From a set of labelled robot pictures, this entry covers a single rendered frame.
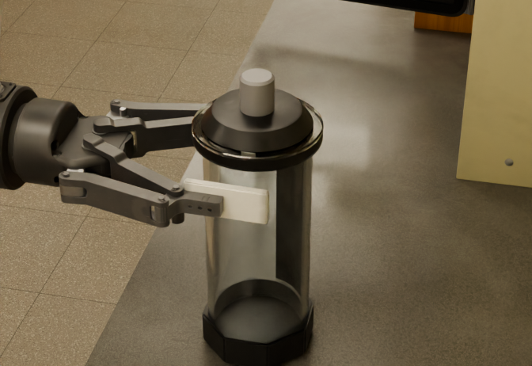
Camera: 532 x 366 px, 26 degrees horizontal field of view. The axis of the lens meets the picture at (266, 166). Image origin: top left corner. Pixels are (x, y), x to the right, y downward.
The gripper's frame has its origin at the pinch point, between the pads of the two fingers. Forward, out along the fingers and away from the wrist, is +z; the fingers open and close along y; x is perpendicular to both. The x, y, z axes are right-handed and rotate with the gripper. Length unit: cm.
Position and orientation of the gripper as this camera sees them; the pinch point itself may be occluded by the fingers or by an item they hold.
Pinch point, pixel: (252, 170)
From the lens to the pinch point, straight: 97.2
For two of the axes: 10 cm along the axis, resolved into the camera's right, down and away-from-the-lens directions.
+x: -0.2, 8.4, 5.4
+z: 9.7, 1.4, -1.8
